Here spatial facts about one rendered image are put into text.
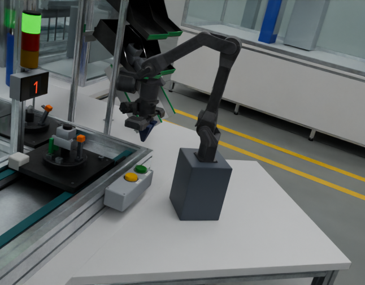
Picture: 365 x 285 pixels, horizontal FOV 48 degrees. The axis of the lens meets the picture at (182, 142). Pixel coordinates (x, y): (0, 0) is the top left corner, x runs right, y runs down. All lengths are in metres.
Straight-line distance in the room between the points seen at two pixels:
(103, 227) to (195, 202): 0.30
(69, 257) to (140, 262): 0.19
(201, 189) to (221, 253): 0.21
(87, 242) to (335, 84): 4.18
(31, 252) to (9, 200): 0.26
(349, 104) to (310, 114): 0.45
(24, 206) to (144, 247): 0.36
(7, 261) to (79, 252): 0.25
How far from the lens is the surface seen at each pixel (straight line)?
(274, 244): 1.41
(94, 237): 1.24
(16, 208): 1.25
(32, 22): 1.26
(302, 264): 1.37
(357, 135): 5.15
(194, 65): 5.55
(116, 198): 1.28
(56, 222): 1.12
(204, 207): 1.37
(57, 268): 1.14
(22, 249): 1.04
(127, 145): 1.58
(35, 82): 1.31
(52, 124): 1.66
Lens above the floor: 1.61
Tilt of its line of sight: 23 degrees down
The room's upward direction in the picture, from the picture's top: 12 degrees clockwise
